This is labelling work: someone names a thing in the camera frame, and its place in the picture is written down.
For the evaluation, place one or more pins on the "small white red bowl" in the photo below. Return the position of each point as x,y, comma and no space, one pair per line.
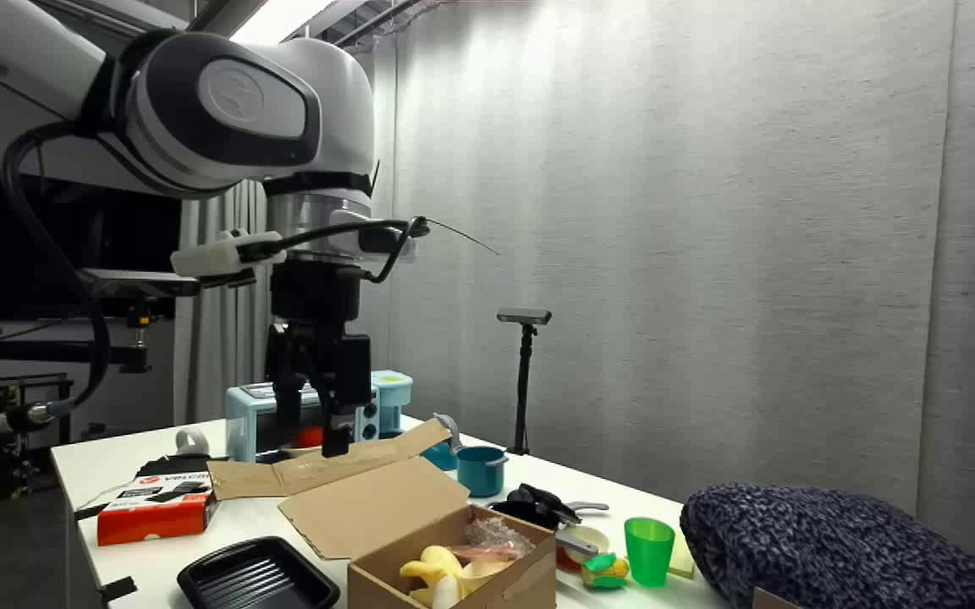
583,541

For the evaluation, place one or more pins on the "dark blue knitted cloth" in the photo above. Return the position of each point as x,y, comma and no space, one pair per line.
837,554

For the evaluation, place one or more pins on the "blue toy packaging box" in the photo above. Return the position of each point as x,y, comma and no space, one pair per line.
245,424

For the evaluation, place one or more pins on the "red flat box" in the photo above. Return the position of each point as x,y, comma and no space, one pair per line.
153,523

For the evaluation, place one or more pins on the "black camera bar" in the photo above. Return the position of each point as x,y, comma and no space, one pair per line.
136,281

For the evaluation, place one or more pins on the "pink plastic utensil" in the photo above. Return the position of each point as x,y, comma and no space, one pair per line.
481,554

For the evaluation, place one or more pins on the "yellow plush toy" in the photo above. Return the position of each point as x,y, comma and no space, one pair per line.
430,564

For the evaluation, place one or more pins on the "yellow green flat sheet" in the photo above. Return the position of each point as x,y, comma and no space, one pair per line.
681,558

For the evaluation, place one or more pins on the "green plastic cup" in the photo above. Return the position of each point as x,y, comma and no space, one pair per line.
649,554

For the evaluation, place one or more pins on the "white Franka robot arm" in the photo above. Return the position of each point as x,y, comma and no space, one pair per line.
287,88

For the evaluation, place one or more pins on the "black toy pan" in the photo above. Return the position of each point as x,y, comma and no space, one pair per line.
532,504

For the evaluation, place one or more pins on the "black metal rack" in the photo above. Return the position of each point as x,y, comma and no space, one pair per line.
16,433

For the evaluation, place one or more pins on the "brown cardboard box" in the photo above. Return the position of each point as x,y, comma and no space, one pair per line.
373,510

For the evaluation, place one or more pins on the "small grey round object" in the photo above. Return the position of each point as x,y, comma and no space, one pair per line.
190,441

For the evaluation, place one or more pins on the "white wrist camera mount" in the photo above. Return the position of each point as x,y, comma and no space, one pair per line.
210,257

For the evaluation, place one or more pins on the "small black flat object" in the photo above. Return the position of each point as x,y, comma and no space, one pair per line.
171,461

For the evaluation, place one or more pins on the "black monitor screen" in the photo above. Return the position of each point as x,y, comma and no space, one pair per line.
58,241

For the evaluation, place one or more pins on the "black boom stand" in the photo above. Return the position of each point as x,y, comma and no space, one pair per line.
37,354

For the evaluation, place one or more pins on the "black plastic tray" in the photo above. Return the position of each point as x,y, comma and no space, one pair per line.
257,575

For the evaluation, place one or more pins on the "green yellow toy piece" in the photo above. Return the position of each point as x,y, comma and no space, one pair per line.
605,574

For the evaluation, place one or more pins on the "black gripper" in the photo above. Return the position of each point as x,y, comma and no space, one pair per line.
318,304

